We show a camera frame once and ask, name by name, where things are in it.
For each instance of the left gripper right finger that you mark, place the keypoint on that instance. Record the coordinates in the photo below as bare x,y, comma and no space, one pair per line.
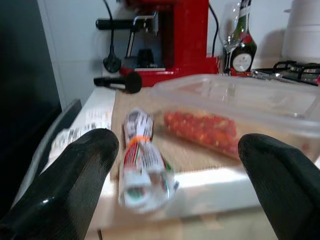
287,190

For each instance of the steel gas hob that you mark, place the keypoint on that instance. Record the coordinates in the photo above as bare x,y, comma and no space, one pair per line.
300,72

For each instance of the white printed packet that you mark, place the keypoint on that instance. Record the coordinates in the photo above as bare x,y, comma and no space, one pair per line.
142,162

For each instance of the red espresso machine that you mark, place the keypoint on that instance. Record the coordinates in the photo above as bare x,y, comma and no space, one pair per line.
190,37

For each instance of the clear plastic food container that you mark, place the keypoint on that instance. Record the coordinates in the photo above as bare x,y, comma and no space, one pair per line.
250,105

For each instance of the white lidded pot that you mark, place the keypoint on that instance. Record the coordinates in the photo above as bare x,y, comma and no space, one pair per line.
302,37

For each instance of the clear wine glass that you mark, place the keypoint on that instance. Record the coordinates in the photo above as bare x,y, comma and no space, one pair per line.
226,37

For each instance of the dark glass bottle round label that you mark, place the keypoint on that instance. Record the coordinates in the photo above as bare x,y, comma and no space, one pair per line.
246,47

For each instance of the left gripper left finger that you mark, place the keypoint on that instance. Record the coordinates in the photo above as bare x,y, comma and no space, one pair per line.
57,190

